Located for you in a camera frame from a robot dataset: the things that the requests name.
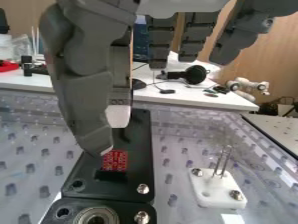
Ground black computer mouse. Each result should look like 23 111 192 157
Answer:
131 78 147 90

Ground small white jointed device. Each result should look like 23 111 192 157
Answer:
224 77 271 103

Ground black headphones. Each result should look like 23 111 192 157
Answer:
166 64 210 86

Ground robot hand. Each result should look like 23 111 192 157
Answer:
38 0 298 158

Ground metal bearing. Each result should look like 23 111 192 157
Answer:
77 205 121 224

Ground clear box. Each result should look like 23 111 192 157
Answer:
0 88 298 224

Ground small white square holder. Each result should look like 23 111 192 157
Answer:
187 166 248 210

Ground red circuit board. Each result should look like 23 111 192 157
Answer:
99 149 130 173

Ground black plate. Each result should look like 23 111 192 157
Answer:
38 108 158 224

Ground white desk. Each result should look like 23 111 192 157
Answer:
0 49 260 113

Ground red tray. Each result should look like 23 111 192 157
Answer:
0 59 21 73

